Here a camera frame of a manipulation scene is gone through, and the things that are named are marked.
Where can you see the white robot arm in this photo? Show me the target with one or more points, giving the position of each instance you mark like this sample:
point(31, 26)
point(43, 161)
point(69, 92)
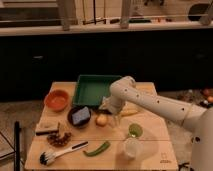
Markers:
point(191, 117)

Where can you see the green plastic tray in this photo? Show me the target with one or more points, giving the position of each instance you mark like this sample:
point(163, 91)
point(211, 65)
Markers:
point(91, 89)

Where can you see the green chili pepper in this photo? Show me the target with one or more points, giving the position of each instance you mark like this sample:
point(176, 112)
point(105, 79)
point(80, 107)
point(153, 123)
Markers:
point(99, 150)

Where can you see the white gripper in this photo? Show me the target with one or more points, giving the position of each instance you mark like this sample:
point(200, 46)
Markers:
point(114, 105)

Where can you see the blue sponge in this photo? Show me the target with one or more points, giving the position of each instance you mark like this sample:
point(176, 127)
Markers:
point(81, 116)

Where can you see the green round lid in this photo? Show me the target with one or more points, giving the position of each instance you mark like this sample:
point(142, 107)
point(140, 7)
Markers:
point(135, 130)

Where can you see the orange bowl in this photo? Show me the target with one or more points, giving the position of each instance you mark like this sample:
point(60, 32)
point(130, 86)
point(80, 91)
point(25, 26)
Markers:
point(56, 100)

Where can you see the wooden block with black handle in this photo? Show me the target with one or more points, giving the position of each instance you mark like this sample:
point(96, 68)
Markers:
point(44, 128)

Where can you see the white paper cup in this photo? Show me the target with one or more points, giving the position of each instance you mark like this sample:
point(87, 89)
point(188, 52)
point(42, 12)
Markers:
point(131, 148)

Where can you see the dark bowl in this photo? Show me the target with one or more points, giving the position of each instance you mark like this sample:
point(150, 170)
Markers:
point(69, 117)

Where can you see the white dish brush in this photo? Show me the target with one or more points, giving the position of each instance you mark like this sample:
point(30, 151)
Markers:
point(49, 156)

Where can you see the black stand left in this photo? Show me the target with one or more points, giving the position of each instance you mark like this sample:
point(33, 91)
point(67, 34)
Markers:
point(17, 146)

